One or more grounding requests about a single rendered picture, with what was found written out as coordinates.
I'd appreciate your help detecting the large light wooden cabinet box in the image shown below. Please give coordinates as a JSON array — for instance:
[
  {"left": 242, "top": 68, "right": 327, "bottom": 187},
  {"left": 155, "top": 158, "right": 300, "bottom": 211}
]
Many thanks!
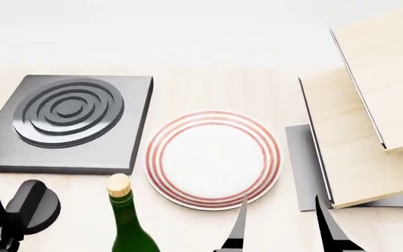
[{"left": 329, "top": 6, "right": 403, "bottom": 155}]

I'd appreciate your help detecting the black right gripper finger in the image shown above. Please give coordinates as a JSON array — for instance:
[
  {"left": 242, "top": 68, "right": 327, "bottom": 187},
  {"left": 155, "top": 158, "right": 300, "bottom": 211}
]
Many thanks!
[
  {"left": 213, "top": 193, "right": 250, "bottom": 252},
  {"left": 314, "top": 195, "right": 358, "bottom": 252}
]

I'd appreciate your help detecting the grey cabinet base panel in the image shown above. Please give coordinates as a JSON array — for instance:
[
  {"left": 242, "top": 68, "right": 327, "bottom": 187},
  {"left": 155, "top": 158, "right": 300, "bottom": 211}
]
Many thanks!
[{"left": 284, "top": 124, "right": 403, "bottom": 213}]

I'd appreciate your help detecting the round black ringed burner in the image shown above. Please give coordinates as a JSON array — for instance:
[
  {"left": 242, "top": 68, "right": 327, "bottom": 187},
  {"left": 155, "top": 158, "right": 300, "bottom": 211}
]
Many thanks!
[{"left": 12, "top": 78, "right": 125, "bottom": 149}]

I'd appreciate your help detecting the green wine bottle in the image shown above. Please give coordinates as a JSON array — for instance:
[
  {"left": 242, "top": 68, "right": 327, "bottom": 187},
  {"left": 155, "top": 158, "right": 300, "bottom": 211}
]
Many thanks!
[{"left": 106, "top": 173, "right": 162, "bottom": 252}]

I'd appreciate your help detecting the white plate with red rings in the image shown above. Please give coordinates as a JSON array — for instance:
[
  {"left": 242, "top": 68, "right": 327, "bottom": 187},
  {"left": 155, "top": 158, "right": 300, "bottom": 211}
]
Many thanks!
[{"left": 143, "top": 111, "right": 283, "bottom": 211}]

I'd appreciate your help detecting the dark grey flat stove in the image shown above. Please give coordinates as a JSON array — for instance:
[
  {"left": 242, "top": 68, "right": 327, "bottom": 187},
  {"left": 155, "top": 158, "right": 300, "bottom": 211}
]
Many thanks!
[{"left": 0, "top": 74, "right": 155, "bottom": 176}]

